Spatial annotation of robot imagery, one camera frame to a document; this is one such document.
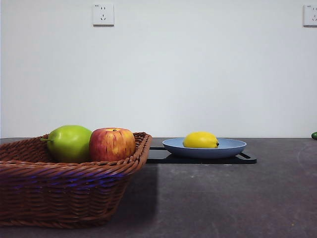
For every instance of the yellow lemon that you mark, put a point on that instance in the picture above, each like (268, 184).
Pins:
(201, 140)

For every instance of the blue plate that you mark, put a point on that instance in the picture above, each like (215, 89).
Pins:
(223, 150)

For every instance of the brown wicker basket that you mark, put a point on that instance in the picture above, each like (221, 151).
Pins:
(67, 191)

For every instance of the black tray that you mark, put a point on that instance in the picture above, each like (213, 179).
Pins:
(161, 157)

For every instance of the red yellow apple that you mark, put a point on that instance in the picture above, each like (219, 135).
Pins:
(112, 145)

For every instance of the green pear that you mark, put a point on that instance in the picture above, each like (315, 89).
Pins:
(70, 143)

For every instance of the green vegetable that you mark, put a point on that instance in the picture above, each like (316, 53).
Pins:
(314, 135)

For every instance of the white wall socket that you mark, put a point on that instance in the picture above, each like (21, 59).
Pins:
(103, 14)
(310, 15)

